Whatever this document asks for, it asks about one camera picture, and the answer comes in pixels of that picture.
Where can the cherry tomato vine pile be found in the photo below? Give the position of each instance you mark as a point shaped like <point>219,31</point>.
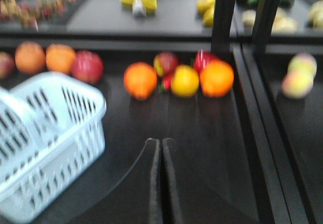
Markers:
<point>36,13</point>

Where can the orange fruit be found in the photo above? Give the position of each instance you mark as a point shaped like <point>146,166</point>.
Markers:
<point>216,79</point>
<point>140,80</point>
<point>59,58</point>

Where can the yellow lemon pile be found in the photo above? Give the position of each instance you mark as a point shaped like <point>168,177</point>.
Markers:
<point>205,10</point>

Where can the white garlic bulb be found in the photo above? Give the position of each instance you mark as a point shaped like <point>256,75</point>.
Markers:
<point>138,9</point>

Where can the small red chili pepper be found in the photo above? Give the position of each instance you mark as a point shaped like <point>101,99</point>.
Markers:
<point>166,83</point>

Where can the pink green peach front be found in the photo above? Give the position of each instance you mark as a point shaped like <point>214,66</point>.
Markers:
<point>297,84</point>

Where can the big red apple left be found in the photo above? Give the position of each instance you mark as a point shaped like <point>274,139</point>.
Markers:
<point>87,67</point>

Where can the pink green peach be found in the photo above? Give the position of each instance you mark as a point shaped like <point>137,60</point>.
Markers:
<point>297,84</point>
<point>304,62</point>

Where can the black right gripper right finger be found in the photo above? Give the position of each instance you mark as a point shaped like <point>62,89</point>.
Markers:
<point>174,199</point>

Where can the mixed apples pile back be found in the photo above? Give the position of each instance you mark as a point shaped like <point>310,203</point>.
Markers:
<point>315,14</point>

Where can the black wooden produce stand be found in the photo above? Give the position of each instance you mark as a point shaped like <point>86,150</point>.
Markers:
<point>253,156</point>

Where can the pink striped apple left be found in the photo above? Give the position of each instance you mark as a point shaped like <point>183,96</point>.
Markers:
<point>7,65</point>

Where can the large orange far left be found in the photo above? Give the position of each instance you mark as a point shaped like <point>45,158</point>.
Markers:
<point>30,58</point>

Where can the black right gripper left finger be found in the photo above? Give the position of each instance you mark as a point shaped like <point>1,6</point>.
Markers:
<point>136,198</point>

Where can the pink green peach back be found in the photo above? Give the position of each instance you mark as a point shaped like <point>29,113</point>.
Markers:
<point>304,62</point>

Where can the black shelf upright post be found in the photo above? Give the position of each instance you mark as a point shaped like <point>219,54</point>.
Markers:
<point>228,13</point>

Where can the orange fruit centre right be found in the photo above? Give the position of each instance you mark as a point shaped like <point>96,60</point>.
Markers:
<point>216,79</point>

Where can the red yellow apple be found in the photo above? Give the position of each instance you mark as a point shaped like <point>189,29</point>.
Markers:
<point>165,63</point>

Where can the light blue plastic basket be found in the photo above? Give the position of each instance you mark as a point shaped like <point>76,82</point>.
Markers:
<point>51,132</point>

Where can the orange fruit centre left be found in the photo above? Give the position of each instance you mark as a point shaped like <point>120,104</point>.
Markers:
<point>140,80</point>

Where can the red bell pepper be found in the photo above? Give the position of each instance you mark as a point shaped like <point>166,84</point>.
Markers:
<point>202,59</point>

